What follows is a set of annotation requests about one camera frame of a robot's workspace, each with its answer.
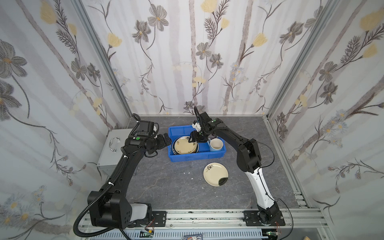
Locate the cream mug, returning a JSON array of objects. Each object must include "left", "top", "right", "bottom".
[{"left": 208, "top": 138, "right": 224, "bottom": 152}]

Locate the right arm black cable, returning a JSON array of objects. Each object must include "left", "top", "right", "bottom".
[{"left": 193, "top": 105, "right": 295, "bottom": 240}]

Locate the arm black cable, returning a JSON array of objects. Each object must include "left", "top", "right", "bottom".
[
  {"left": 72, "top": 113, "right": 160, "bottom": 240},
  {"left": 193, "top": 105, "right": 295, "bottom": 240}
]

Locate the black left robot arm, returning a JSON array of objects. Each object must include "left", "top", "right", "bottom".
[{"left": 86, "top": 121, "right": 171, "bottom": 229}]

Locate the silver aluminium case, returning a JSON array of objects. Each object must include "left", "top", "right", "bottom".
[{"left": 97, "top": 129, "right": 132, "bottom": 176}]

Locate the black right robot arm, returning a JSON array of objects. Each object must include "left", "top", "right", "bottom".
[{"left": 189, "top": 108, "right": 281, "bottom": 226}]

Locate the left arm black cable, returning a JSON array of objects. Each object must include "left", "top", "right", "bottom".
[{"left": 72, "top": 113, "right": 160, "bottom": 240}]

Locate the cream plate with ink flowers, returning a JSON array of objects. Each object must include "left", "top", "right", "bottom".
[{"left": 203, "top": 163, "right": 229, "bottom": 187}]

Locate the aluminium mounting rail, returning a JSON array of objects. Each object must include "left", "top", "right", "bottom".
[{"left": 95, "top": 208, "right": 334, "bottom": 240}]

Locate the blue plastic bin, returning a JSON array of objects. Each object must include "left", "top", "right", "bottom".
[{"left": 168, "top": 126, "right": 227, "bottom": 163}]

